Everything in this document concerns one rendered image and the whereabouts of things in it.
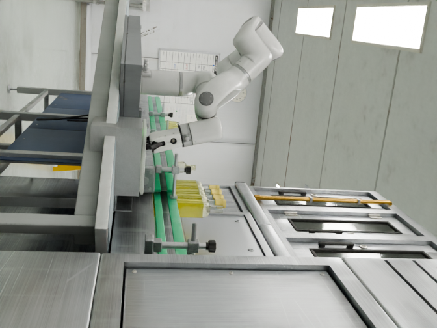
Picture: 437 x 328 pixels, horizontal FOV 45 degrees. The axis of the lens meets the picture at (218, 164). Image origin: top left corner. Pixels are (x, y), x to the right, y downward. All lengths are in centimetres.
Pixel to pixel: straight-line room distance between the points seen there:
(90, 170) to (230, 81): 52
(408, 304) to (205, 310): 36
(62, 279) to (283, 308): 38
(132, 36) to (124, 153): 46
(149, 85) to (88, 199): 63
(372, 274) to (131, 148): 86
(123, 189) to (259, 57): 62
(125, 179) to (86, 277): 75
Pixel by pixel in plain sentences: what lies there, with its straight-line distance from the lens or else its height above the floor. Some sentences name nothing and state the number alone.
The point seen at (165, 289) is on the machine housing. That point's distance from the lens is 95.
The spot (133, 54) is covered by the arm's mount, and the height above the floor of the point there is 79.
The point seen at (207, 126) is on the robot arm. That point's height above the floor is 103.
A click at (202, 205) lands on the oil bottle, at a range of 191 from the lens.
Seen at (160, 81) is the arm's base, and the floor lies 89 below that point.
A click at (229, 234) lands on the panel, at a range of 206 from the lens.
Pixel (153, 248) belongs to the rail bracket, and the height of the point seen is 86.
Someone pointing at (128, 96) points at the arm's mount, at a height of 78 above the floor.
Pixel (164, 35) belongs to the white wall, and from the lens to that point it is 778.
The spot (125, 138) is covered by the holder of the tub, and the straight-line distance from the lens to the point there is 163.
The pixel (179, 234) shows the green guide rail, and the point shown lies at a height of 95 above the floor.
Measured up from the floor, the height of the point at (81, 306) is 73.
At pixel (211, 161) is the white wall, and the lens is 814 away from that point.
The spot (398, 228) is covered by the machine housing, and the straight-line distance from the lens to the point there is 255.
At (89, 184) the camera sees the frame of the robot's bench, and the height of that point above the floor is 68.
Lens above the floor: 80
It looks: 9 degrees up
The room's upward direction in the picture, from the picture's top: 93 degrees clockwise
